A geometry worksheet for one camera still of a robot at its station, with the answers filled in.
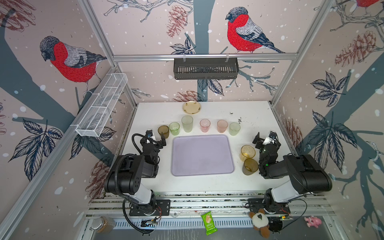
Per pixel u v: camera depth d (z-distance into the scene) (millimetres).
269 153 685
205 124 1039
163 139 837
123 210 698
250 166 848
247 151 889
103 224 619
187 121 1032
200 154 923
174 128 1039
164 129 983
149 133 765
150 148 702
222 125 1010
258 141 821
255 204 734
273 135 752
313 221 671
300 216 698
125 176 448
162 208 731
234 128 1007
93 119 723
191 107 1193
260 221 671
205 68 1037
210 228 671
